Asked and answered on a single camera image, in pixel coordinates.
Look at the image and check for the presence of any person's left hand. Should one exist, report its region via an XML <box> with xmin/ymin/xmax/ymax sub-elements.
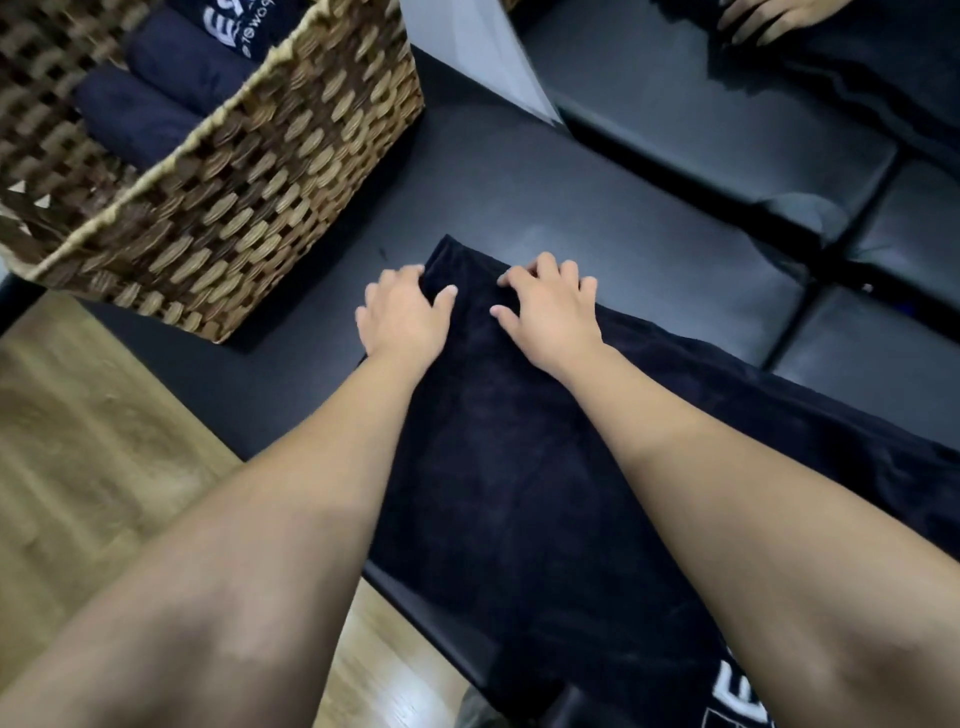
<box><xmin>355</xmin><ymin>264</ymin><xmax>459</xmax><ymax>369</ymax></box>

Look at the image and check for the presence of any person's right hand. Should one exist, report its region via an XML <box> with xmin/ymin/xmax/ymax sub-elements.
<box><xmin>489</xmin><ymin>252</ymin><xmax>609</xmax><ymax>385</ymax></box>

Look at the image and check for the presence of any dark navy towel with print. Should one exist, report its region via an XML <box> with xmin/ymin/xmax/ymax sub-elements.
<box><xmin>366</xmin><ymin>234</ymin><xmax>960</xmax><ymax>728</ymax></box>

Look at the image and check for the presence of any person's right forearm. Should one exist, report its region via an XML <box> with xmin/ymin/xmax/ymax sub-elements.
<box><xmin>558</xmin><ymin>343</ymin><xmax>960</xmax><ymax>728</ymax></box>

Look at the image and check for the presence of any person's left forearm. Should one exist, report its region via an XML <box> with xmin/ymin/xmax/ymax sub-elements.
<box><xmin>0</xmin><ymin>352</ymin><xmax>439</xmax><ymax>728</ymax></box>

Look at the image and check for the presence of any woven wicker basket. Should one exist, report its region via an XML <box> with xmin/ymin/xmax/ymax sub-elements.
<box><xmin>0</xmin><ymin>0</ymin><xmax>426</xmax><ymax>345</ymax></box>

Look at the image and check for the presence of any white paper sheet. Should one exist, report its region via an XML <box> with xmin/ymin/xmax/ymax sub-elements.
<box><xmin>397</xmin><ymin>0</ymin><xmax>565</xmax><ymax>127</ymax></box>

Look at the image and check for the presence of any rolled dark navy towel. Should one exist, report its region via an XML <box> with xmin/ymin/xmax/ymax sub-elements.
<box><xmin>123</xmin><ymin>6</ymin><xmax>261</xmax><ymax>119</ymax></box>
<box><xmin>73</xmin><ymin>63</ymin><xmax>205</xmax><ymax>175</ymax></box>

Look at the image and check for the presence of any rolled navy towel white print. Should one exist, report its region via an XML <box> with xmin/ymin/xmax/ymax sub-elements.
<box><xmin>165</xmin><ymin>0</ymin><xmax>320</xmax><ymax>63</ymax></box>

